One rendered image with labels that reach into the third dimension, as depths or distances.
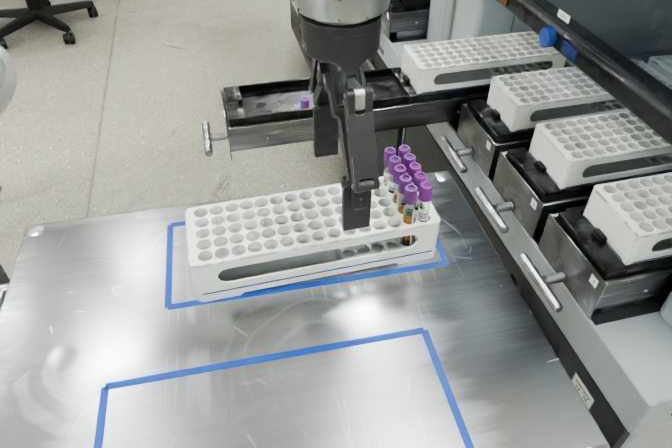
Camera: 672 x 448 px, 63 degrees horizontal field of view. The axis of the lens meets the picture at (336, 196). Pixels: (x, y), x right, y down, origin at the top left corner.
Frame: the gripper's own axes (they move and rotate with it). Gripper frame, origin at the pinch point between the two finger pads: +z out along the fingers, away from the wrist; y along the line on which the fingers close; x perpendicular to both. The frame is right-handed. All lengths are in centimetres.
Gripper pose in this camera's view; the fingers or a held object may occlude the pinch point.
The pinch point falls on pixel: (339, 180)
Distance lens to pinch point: 64.0
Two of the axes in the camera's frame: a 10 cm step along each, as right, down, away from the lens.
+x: 9.7, -1.6, 1.9
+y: 2.5, 6.3, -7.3
